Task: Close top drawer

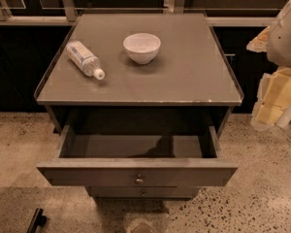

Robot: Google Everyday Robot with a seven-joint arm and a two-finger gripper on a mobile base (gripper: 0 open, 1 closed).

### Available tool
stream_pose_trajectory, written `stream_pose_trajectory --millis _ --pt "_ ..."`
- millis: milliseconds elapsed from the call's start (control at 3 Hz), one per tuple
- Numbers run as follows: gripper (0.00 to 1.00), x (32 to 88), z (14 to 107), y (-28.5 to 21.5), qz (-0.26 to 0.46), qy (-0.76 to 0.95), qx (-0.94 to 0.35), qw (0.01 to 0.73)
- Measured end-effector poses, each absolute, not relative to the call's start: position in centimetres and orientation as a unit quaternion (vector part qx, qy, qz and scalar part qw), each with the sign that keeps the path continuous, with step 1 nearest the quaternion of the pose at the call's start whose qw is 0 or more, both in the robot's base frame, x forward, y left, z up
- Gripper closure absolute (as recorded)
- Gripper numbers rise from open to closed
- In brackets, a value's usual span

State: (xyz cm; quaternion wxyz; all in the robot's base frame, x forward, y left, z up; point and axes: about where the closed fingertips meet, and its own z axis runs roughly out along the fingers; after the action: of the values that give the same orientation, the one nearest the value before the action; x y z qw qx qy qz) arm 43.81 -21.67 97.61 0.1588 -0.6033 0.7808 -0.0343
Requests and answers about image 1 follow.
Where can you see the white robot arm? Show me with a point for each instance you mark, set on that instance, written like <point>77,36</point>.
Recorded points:
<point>273,105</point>

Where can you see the grey top drawer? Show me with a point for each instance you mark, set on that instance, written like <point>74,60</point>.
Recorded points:
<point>138,161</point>

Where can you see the metal railing frame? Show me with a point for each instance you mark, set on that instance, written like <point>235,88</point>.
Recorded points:
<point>66,12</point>

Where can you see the white ceramic bowl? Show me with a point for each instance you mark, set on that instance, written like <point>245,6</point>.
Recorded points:
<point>142,47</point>

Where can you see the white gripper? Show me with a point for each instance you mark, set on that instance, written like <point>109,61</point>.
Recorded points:
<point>285,40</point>

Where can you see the grey lower drawer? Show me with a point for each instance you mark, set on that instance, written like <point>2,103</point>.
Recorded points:
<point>142,192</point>

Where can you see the grey drawer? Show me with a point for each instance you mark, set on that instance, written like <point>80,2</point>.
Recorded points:
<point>138,161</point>
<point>142,192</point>

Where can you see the grey drawer cabinet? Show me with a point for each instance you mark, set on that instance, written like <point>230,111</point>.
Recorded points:
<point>188,88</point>

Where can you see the black handle object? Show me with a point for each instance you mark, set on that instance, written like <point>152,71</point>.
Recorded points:
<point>38,219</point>

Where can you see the clear plastic water bottle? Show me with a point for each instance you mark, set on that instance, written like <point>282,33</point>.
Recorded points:
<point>87,62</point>

